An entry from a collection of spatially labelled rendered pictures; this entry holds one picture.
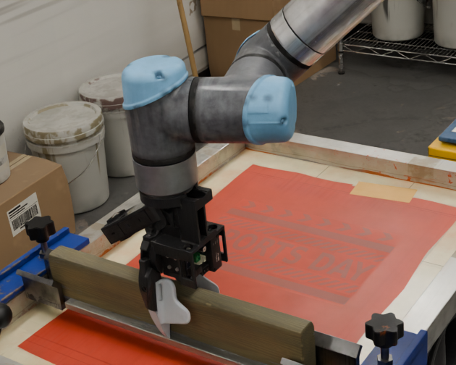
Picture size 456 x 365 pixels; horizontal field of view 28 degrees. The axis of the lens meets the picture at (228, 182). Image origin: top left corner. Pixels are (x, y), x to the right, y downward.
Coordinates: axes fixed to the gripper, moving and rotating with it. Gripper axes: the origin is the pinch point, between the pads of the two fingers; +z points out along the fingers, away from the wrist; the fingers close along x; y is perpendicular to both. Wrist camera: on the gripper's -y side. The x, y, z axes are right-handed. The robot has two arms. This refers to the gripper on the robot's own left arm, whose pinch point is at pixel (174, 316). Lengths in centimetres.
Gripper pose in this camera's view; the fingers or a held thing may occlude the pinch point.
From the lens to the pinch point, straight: 120.3
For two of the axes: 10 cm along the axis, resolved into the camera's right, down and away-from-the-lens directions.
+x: 5.5, -4.3, 7.2
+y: 8.3, 1.9, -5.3
